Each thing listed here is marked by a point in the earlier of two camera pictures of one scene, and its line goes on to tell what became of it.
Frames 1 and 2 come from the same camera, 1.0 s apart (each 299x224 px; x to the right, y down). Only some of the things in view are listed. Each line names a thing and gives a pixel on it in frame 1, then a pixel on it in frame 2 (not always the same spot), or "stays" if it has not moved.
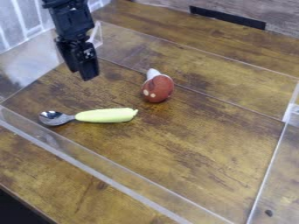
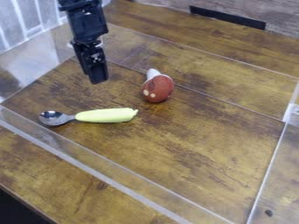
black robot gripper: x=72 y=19 -> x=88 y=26
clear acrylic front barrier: x=104 y=171 stays
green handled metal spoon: x=100 y=115 stays
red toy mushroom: x=157 y=87 stays
